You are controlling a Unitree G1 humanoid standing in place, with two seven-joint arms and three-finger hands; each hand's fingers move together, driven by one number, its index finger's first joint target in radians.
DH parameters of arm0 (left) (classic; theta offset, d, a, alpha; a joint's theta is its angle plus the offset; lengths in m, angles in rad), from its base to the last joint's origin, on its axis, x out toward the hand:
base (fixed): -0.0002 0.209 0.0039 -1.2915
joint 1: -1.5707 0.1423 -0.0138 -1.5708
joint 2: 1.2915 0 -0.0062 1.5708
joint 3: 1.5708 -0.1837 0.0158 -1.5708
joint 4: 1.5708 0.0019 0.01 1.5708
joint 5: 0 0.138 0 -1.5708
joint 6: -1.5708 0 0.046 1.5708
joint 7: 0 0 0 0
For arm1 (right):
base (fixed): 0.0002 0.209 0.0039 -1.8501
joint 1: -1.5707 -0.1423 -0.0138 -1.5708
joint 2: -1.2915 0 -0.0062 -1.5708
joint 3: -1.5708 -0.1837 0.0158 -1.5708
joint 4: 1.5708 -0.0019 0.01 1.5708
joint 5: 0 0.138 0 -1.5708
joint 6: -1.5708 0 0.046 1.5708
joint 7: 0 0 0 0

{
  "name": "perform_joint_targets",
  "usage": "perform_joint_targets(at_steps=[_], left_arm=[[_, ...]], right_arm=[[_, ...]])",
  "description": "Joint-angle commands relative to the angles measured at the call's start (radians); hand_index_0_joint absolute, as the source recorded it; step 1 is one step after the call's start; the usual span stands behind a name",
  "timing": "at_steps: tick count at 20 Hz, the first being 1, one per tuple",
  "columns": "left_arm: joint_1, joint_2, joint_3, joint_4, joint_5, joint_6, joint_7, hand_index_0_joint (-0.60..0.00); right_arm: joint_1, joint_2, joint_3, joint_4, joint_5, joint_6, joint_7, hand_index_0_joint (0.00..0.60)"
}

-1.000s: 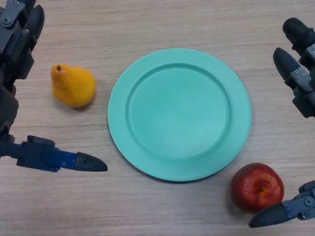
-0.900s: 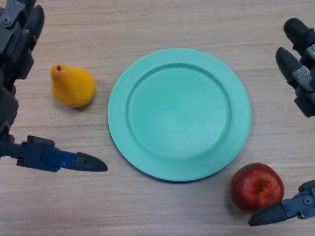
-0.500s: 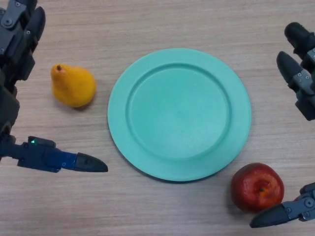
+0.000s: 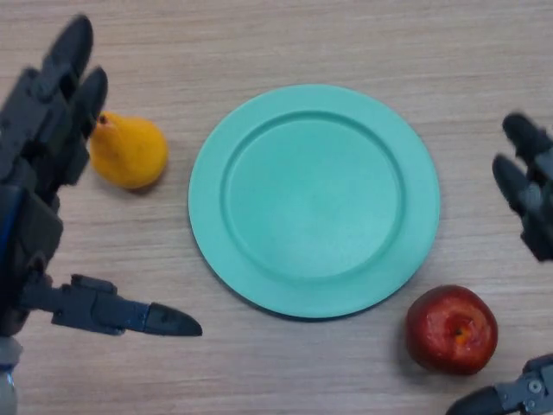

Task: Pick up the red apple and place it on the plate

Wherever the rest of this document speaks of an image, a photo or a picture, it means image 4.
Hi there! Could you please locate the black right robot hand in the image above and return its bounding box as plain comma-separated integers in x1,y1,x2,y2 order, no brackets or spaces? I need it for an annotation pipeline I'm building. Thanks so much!
444,112,553,415

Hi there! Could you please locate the yellow pear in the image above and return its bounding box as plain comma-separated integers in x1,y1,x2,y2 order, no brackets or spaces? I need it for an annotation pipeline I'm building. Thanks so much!
88,111,169,190

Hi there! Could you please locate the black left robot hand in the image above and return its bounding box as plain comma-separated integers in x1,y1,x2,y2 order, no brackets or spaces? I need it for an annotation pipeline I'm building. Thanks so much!
0,15,203,339

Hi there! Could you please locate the red apple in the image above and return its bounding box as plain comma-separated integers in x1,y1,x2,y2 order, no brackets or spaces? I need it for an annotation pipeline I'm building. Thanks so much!
404,284,499,376

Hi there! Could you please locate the green round plate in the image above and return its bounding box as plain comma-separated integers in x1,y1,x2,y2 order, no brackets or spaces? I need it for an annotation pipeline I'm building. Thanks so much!
188,85,442,321

